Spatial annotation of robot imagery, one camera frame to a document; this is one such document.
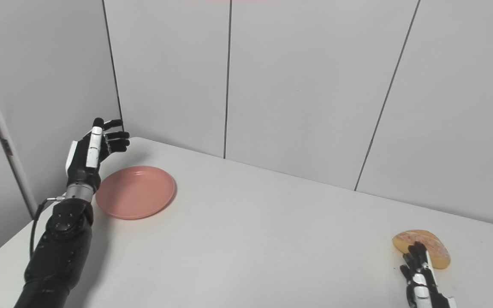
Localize white vertical wall post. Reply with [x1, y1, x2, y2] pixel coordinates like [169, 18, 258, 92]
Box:
[0, 38, 38, 219]

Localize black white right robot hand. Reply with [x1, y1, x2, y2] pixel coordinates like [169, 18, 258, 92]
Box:
[400, 242, 457, 308]

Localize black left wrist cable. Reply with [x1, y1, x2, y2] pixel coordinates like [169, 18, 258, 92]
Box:
[30, 196, 66, 260]

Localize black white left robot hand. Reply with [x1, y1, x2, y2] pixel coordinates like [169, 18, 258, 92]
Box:
[65, 118, 131, 191]

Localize golden bread roll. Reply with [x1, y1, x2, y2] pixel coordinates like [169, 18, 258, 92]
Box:
[392, 230, 451, 270]

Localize pink round plate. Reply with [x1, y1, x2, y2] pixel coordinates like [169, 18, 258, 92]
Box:
[95, 166, 176, 220]

